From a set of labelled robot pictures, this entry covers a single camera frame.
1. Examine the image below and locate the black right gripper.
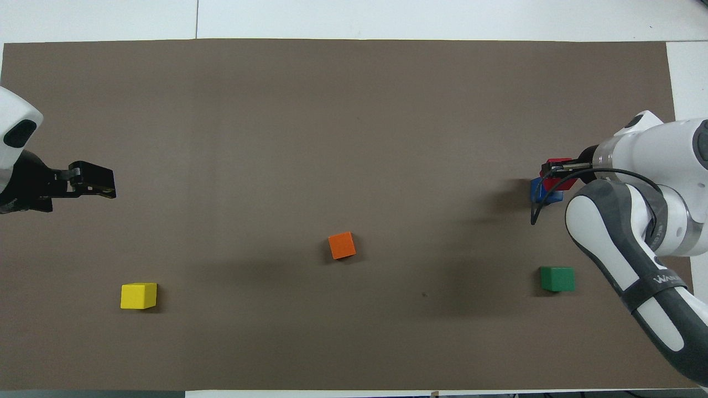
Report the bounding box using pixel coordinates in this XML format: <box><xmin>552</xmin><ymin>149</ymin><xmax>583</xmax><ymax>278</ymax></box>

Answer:
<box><xmin>545</xmin><ymin>145</ymin><xmax>600</xmax><ymax>182</ymax></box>

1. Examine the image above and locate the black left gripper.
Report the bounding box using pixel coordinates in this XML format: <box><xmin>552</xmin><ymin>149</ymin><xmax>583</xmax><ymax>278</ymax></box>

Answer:
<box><xmin>0</xmin><ymin>149</ymin><xmax>117</xmax><ymax>214</ymax></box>

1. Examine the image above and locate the red wooden block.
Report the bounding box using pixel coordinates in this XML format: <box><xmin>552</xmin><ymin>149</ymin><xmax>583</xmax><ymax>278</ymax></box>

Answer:
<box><xmin>540</xmin><ymin>158</ymin><xmax>577</xmax><ymax>191</ymax></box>

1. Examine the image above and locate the blue wooden block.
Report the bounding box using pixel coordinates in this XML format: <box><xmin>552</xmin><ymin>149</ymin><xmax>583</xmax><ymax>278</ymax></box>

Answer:
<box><xmin>530</xmin><ymin>177</ymin><xmax>564</xmax><ymax>206</ymax></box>

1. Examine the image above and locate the green wooden block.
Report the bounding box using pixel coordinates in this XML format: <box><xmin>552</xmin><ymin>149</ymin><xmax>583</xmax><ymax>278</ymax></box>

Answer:
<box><xmin>540</xmin><ymin>266</ymin><xmax>576</xmax><ymax>292</ymax></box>

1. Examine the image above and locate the yellow wooden block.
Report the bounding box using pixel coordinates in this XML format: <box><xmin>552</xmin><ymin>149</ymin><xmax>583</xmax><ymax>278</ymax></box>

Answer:
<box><xmin>121</xmin><ymin>282</ymin><xmax>158</xmax><ymax>310</ymax></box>

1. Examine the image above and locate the orange wooden block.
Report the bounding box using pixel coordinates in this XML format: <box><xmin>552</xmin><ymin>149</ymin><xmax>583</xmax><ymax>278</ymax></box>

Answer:
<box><xmin>328</xmin><ymin>232</ymin><xmax>357</xmax><ymax>260</ymax></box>

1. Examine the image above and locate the brown table mat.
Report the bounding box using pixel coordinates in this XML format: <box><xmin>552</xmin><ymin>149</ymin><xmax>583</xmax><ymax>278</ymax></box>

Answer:
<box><xmin>0</xmin><ymin>39</ymin><xmax>696</xmax><ymax>392</ymax></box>

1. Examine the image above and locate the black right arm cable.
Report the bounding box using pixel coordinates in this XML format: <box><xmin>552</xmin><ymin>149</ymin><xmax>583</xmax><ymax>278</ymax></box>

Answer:
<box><xmin>530</xmin><ymin>167</ymin><xmax>664</xmax><ymax>226</ymax></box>

